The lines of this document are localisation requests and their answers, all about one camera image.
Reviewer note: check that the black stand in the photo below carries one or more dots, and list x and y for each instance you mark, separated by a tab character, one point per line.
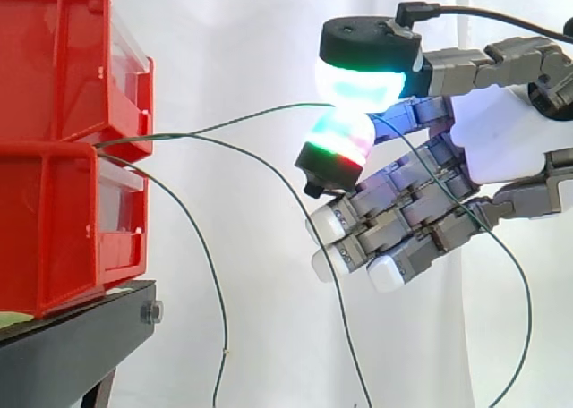
67	359

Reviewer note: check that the red plastic bin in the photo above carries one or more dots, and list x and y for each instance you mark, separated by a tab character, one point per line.
36	68
45	224

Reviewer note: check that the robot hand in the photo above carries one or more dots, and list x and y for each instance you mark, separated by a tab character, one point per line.
492	144

